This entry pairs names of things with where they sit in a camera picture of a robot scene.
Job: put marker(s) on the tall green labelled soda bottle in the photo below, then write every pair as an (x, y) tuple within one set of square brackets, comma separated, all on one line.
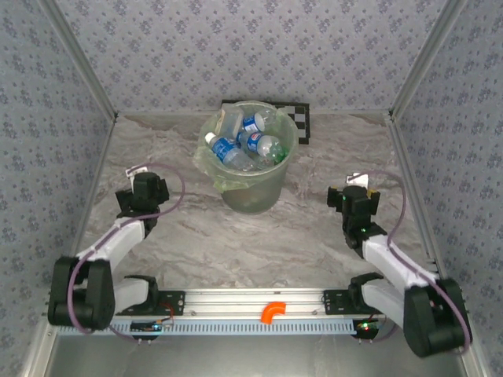
[(280, 155)]

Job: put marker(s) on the white cap blue label bottle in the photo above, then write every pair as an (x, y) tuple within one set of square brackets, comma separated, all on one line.
[(224, 151)]

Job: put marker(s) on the clear bottle blue white label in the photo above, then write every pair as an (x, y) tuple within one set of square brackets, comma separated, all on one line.
[(259, 143)]

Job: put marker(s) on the small cream plastic bottle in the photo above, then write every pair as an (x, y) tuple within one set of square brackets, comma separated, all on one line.
[(230, 119)]

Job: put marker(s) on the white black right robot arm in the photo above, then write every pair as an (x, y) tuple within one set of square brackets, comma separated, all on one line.
[(389, 259)]

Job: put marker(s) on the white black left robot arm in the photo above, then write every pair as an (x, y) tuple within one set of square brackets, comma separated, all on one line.
[(118, 239)]

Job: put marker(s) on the grey translucent plastic bin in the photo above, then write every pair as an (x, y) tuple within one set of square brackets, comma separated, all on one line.
[(251, 196)]

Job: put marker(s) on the black white checkerboard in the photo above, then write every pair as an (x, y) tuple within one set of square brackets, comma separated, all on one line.
[(300, 118)]

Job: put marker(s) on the right small circuit board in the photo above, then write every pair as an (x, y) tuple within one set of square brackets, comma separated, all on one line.
[(365, 326)]

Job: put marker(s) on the small circuit board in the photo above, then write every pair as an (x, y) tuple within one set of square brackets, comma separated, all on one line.
[(365, 326), (145, 326)]

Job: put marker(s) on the left small circuit board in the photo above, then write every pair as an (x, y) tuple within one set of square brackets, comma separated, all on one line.
[(145, 326)]

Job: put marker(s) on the aluminium table side rail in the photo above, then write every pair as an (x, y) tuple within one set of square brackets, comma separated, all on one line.
[(94, 184), (422, 204)]

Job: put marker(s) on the aluminium table back rail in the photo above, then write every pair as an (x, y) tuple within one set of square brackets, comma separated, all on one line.
[(346, 112)]

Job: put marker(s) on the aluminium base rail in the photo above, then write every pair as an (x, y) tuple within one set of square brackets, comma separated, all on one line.
[(251, 300)]

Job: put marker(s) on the aluminium frame post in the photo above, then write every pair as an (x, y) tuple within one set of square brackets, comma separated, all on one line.
[(79, 59), (427, 59)]

